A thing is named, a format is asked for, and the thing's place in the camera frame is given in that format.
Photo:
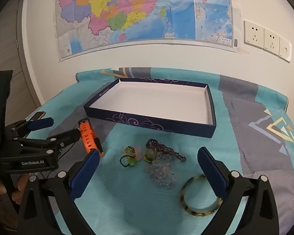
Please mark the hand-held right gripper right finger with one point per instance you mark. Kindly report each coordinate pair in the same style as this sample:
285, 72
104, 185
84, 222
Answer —
212, 173

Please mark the orange smart band watch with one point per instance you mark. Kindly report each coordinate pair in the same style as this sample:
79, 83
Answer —
87, 139

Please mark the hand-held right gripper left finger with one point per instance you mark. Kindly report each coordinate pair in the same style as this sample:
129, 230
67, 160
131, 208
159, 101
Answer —
84, 176

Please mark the colourful wall map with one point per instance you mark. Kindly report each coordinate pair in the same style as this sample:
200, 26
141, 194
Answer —
137, 17

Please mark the teal grey patterned cloth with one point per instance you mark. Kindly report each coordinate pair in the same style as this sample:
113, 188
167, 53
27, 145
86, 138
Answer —
137, 200

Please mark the tortoiseshell bangle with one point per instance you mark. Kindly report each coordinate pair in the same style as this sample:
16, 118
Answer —
186, 206

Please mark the person's left hand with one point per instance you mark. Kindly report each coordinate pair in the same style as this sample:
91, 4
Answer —
20, 186

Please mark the white wall switch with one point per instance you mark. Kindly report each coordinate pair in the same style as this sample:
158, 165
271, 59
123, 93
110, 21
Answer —
285, 50

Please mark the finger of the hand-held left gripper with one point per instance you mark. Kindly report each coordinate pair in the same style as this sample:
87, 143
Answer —
40, 124
63, 137

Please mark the navy shallow cardboard box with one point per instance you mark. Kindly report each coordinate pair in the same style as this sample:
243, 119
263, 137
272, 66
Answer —
156, 102

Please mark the grey door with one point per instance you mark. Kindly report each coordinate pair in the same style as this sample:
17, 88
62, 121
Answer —
5, 41

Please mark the white wall socket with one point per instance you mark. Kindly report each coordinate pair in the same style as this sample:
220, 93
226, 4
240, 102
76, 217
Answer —
271, 41
254, 34

